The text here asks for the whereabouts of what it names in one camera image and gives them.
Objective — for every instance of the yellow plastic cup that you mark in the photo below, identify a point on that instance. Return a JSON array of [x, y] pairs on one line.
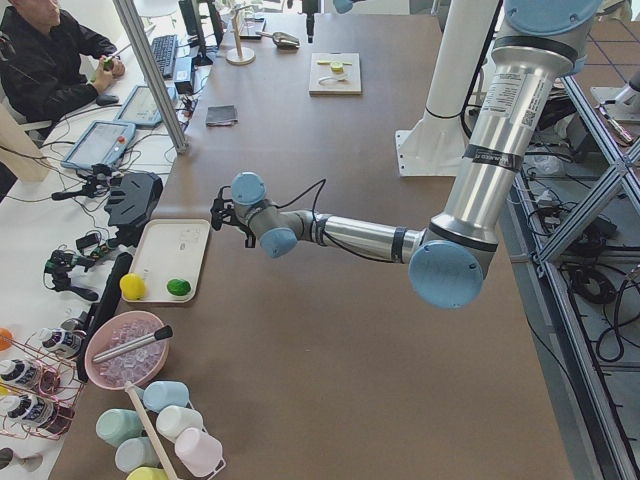
[[147, 473]]

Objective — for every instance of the steel muddler black tip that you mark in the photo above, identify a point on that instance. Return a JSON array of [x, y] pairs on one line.
[[163, 333]]

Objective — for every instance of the light blue plastic cup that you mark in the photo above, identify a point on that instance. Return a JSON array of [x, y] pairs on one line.
[[134, 453]]

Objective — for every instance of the pink plastic cup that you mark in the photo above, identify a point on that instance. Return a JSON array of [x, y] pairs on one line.
[[201, 453]]

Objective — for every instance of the wooden cutting board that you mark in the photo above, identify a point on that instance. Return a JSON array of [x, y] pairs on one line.
[[352, 86]]

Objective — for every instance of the green lime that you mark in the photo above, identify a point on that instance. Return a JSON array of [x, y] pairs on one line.
[[178, 287]]

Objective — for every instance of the aluminium frame post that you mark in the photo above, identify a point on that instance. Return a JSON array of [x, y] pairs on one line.
[[134, 29]]

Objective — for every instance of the black foot pedal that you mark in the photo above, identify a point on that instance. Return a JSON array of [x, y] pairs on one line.
[[133, 199]]

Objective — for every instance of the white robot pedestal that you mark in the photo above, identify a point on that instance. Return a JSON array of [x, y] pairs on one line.
[[436, 143]]

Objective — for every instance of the cream rabbit tray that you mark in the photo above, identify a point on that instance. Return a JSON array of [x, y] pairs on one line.
[[170, 248]]

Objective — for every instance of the white plastic cup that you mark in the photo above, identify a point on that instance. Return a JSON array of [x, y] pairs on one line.
[[173, 420]]

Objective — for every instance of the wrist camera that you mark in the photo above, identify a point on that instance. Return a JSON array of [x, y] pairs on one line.
[[222, 210]]

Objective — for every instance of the far teach pendant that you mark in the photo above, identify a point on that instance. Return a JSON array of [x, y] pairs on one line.
[[140, 109]]

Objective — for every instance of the yellow lemon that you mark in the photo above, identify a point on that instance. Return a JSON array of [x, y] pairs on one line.
[[132, 287]]

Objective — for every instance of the copper bottle rack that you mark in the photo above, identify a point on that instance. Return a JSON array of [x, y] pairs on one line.
[[39, 383]]

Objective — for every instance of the yellow plastic knife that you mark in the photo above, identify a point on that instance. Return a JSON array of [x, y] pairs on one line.
[[327, 62]]

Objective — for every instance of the wooden mug tree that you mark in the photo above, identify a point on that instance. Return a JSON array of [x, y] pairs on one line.
[[239, 55]]

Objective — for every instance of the pink bowl of ice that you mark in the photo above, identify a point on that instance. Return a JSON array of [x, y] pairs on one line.
[[138, 366]]

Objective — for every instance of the white spoon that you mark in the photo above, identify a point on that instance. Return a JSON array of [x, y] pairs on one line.
[[331, 79]]

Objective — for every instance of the seated person black jacket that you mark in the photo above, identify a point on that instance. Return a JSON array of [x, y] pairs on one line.
[[59, 65]]

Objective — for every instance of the grey folded cloth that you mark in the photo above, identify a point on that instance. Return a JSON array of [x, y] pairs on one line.
[[224, 115]]

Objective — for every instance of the green plastic cup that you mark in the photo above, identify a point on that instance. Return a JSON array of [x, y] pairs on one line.
[[115, 426]]

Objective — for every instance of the teach pendant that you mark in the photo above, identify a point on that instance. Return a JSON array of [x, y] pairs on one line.
[[102, 143], [140, 109]]

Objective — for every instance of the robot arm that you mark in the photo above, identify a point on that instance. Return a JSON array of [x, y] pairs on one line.
[[341, 6], [538, 42]]

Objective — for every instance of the black keyboard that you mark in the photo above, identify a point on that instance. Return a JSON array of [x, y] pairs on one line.
[[163, 49]]

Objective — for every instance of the steel scoop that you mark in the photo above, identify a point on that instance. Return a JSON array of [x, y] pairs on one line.
[[282, 40]]

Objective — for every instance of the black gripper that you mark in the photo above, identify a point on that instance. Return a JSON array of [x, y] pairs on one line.
[[310, 21], [248, 234]]

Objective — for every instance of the near teach pendant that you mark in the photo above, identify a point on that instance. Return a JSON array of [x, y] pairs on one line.
[[102, 143]]

